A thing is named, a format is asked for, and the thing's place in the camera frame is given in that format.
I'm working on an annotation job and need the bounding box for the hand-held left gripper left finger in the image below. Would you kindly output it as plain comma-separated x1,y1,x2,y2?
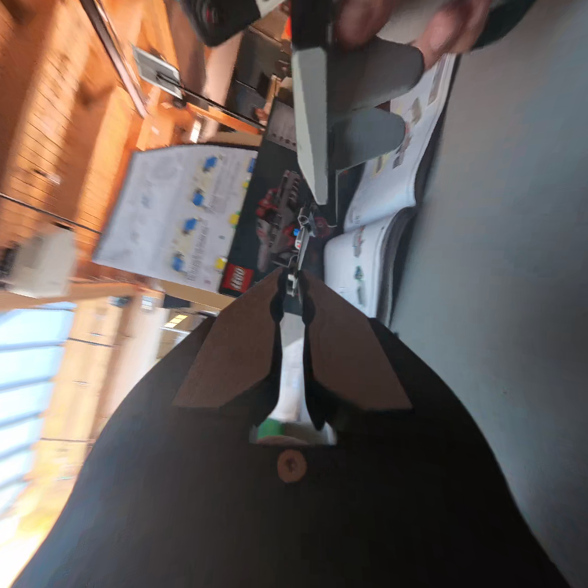
172,268,286,409

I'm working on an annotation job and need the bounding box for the person's right hand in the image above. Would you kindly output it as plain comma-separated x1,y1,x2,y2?
333,0,490,70

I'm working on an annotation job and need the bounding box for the dark round object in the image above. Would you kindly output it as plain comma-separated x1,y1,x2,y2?
184,0,295,47

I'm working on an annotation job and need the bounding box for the black lego box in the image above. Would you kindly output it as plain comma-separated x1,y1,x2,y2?
218,99,343,318

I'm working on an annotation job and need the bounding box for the white box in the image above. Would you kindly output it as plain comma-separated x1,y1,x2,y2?
9,227,76,299

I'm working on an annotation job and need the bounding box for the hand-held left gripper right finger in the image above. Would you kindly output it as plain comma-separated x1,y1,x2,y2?
301,270,413,431

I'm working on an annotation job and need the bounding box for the black cardboard box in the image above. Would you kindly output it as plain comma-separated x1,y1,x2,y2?
225,25,295,134

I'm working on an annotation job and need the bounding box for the white printed sheet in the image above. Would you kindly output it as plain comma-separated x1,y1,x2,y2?
92,145,259,292

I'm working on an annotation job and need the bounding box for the small lego assembly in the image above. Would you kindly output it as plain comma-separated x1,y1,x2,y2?
275,206,332,306

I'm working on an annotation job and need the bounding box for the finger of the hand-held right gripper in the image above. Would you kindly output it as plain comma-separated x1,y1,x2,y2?
292,37,424,206
331,110,407,222

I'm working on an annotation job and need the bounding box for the window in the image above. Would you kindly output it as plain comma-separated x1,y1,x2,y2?
0,303,76,515

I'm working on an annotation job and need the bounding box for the open instruction booklet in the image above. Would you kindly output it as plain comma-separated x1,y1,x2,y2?
324,53,460,322

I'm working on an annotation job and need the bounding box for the grey metal plate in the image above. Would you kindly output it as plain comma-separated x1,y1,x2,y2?
131,43,184,99

